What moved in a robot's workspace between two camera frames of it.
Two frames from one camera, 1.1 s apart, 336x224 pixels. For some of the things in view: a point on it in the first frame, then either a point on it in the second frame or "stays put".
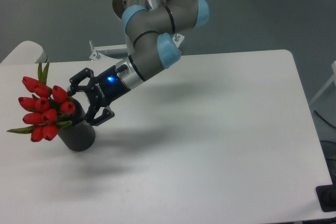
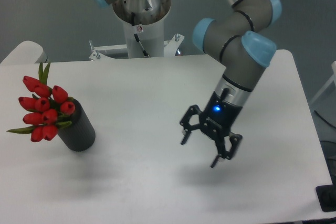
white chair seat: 27,52 stays put
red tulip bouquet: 49,109 stays put
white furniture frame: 333,66 stays put
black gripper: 103,91 to 223,114
